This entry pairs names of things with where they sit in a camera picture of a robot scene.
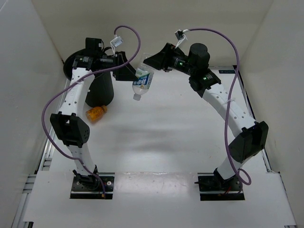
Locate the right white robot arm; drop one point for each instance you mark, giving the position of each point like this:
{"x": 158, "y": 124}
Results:
{"x": 250, "y": 135}

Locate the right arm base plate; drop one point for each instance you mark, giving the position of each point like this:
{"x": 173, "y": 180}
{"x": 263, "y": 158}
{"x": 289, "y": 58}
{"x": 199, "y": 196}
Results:
{"x": 211, "y": 189}

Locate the black plastic bin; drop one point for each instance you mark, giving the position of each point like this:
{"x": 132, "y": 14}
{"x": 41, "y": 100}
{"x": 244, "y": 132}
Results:
{"x": 101, "y": 90}

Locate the blue-label water bottle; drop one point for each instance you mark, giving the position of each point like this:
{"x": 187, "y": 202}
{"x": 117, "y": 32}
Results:
{"x": 144, "y": 74}

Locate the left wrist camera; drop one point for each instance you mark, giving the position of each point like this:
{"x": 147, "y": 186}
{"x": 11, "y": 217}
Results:
{"x": 115, "y": 42}

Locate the orange pill bottle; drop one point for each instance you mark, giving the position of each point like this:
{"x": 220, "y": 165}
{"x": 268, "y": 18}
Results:
{"x": 96, "y": 113}

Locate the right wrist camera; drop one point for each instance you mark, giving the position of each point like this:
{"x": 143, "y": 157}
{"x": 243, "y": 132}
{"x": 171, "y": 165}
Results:
{"x": 181, "y": 36}

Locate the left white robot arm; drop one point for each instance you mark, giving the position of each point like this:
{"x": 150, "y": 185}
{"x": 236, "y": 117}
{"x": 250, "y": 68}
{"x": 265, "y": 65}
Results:
{"x": 68, "y": 124}

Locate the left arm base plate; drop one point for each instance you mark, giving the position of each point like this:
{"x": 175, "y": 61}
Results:
{"x": 81, "y": 189}

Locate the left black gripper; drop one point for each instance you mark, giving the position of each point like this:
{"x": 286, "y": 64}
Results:
{"x": 125, "y": 73}

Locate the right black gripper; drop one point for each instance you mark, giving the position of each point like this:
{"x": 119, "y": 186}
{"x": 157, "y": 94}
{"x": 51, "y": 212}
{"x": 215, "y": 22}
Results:
{"x": 163, "y": 60}

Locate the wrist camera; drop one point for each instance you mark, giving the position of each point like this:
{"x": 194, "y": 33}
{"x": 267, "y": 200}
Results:
{"x": 115, "y": 42}
{"x": 181, "y": 36}

